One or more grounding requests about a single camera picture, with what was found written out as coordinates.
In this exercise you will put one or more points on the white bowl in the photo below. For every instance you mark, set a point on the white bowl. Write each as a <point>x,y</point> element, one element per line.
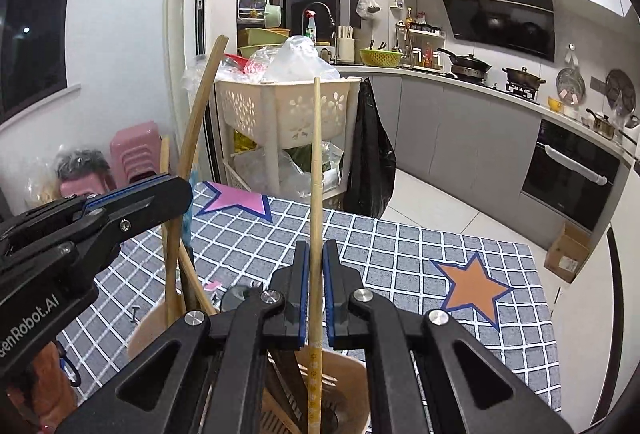
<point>571,111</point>

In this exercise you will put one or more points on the green plastic cup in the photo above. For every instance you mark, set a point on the green plastic cup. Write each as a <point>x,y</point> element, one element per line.
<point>273,15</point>

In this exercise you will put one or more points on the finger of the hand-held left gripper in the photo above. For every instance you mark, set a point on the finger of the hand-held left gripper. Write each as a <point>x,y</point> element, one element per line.
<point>150,209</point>

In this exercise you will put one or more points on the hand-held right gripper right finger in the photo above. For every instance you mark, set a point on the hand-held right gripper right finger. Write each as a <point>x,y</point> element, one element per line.
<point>328,304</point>

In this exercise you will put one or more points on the green plastic basin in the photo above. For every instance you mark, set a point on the green plastic basin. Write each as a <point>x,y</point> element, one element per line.
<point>262,37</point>

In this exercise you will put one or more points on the wooden chopstick with yellow print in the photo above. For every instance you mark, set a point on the wooden chopstick with yellow print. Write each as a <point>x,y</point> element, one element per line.
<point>315,163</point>

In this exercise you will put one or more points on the small steel saucepan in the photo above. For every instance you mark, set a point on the small steel saucepan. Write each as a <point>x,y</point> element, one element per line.
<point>602,124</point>

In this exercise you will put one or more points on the grey metal spoon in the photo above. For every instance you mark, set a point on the grey metal spoon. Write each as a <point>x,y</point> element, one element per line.
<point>240,299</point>

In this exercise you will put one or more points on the black trash bag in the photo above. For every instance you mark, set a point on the black trash bag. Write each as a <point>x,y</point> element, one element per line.
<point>370,158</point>

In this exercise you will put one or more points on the hanging white plastic bag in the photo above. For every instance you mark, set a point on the hanging white plastic bag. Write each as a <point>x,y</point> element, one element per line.
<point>368,3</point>

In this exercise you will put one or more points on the grey checked star tablecloth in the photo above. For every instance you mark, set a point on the grey checked star tablecloth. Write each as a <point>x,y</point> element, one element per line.
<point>390,254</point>

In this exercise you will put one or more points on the grey kitchen cabinets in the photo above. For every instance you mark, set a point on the grey kitchen cabinets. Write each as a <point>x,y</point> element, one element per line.
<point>450,138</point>

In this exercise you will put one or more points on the dark wooden utensil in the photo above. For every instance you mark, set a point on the dark wooden utensil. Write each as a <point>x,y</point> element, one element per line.
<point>287,389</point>

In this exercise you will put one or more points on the dark window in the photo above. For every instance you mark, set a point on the dark window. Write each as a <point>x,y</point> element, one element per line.
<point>35,23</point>

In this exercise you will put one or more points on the beige plastic storage cart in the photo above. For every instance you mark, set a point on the beige plastic storage cart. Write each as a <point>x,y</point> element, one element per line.
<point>295,113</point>

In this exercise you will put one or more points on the black frying pan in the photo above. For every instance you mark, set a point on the black frying pan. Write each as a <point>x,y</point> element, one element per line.
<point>470,62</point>

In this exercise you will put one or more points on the dark plastic bag bundle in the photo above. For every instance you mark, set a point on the dark plastic bag bundle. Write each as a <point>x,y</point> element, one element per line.
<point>82,163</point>

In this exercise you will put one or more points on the long wooden cooking utensil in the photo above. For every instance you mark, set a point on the long wooden cooking utensil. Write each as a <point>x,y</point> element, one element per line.
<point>205,88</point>

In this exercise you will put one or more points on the white spray bottle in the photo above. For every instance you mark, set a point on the white spray bottle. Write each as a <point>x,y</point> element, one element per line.
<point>311,28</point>

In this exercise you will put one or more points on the clear crinkled plastic bag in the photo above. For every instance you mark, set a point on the clear crinkled plastic bag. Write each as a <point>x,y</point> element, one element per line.
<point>42,189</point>

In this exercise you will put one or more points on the white cutlery holder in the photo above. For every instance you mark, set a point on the white cutlery holder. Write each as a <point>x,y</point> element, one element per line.
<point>345,47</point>

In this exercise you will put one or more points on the black range hood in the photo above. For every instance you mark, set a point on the black range hood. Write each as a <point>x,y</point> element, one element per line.
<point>500,21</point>

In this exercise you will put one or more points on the bag of green vegetables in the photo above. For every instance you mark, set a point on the bag of green vegetables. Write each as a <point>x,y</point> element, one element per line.
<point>320,158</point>

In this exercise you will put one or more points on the green plastic colander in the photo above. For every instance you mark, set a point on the green plastic colander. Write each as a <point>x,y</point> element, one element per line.
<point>381,57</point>

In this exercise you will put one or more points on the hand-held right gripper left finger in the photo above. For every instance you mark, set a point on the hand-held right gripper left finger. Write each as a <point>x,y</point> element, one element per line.
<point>305,304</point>

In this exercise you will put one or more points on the clear plastic bag pile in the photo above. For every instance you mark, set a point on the clear plastic bag pile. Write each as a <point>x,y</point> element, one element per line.
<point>295,61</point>

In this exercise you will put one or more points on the brown plastic utensil holder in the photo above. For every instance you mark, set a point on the brown plastic utensil holder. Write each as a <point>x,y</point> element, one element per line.
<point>150,339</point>

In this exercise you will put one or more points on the cardboard box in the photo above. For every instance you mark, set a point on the cardboard box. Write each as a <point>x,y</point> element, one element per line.
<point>567,256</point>

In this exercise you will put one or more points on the gas stove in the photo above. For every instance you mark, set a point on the gas stove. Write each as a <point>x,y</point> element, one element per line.
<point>520,92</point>

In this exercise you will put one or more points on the blue patterned wooden chopstick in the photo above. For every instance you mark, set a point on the blue patterned wooden chopstick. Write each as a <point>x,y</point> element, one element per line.
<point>187,229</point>

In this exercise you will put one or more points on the condiment rack with bottles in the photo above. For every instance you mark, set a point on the condiment rack with bottles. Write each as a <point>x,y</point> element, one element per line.
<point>420,38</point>

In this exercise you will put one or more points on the white wall socket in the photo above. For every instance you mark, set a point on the white wall socket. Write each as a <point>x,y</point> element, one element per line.
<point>398,1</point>

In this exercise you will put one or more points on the chrome kitchen faucet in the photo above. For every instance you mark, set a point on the chrome kitchen faucet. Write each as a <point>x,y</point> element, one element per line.
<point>327,11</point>

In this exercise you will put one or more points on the black built-in oven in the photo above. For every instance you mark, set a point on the black built-in oven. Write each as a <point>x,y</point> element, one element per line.
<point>560,184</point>

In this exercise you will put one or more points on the yellow bowl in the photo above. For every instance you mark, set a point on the yellow bowl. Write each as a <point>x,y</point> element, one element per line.
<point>555,104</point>

